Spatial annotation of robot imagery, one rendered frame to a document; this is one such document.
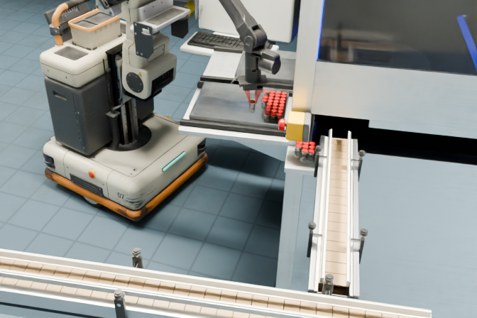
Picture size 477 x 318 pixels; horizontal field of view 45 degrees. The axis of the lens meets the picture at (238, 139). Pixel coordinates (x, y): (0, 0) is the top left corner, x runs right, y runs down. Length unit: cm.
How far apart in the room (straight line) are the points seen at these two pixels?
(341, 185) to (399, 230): 53
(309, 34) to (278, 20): 107
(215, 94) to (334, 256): 97
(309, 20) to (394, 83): 34
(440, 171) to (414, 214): 21
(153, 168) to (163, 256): 44
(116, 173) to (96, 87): 43
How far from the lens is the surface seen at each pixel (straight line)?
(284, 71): 248
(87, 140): 293
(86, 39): 284
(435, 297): 253
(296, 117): 188
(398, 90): 190
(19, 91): 428
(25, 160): 357
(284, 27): 287
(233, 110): 219
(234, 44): 283
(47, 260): 154
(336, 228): 163
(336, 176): 181
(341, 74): 186
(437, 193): 215
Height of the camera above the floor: 203
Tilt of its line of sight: 35 degrees down
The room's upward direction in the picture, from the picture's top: 2 degrees clockwise
